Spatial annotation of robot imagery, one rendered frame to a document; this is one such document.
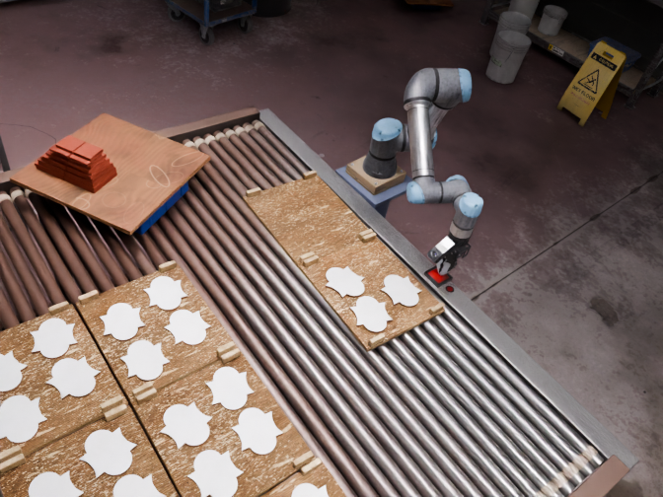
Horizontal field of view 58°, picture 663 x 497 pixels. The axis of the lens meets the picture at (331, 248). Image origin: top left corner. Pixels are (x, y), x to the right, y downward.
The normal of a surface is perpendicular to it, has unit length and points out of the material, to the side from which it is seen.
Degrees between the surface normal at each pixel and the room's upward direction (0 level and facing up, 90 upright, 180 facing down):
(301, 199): 0
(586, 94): 77
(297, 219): 0
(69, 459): 0
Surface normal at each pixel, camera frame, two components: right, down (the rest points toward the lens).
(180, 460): 0.15, -0.70
